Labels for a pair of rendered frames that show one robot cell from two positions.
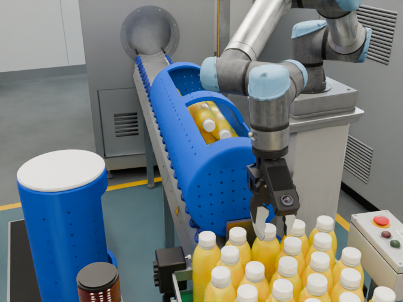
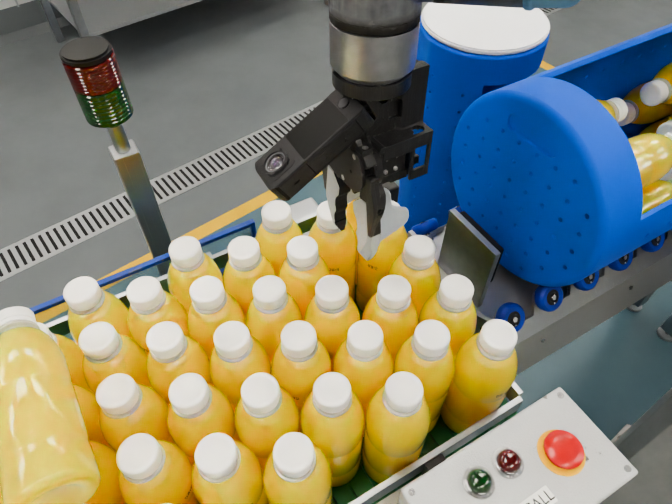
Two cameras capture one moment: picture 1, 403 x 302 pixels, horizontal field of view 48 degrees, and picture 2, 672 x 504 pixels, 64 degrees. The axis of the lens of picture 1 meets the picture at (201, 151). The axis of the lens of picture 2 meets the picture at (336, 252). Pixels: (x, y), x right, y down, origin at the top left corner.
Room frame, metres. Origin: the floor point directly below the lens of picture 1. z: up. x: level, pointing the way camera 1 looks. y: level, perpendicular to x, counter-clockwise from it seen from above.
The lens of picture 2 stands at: (0.64, -0.53, 1.61)
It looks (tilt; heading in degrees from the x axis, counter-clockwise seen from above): 50 degrees down; 72
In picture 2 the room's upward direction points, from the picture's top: straight up
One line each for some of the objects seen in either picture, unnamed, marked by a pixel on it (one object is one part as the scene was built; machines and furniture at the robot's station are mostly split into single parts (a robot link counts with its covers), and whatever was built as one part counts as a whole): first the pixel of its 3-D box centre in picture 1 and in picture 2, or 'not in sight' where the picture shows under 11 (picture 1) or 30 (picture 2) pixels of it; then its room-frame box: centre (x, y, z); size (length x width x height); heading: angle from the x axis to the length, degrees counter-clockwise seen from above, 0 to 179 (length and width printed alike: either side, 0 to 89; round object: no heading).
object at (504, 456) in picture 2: (386, 233); (509, 460); (0.85, -0.42, 1.11); 0.02 x 0.02 x 0.01
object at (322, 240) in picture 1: (322, 241); (431, 339); (0.84, -0.27, 1.09); 0.04 x 0.04 x 0.02
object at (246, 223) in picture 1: (243, 238); (470, 257); (0.99, -0.11, 0.99); 0.10 x 0.02 x 0.12; 102
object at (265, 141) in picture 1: (268, 135); (371, 43); (0.81, -0.13, 1.37); 0.08 x 0.08 x 0.05
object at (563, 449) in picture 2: (381, 220); (563, 450); (0.90, -0.43, 1.11); 0.04 x 0.04 x 0.01
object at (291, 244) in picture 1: (292, 245); (393, 292); (0.83, -0.20, 1.09); 0.04 x 0.04 x 0.02
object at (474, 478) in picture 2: (395, 243); (479, 480); (0.82, -0.43, 1.11); 0.02 x 0.02 x 0.01
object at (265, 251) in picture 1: (265, 265); (410, 297); (0.88, -0.15, 0.99); 0.07 x 0.07 x 0.19
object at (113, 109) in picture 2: not in sight; (104, 99); (0.54, 0.16, 1.18); 0.06 x 0.06 x 0.05
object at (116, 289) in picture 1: (99, 288); (92, 69); (0.54, 0.16, 1.23); 0.06 x 0.06 x 0.04
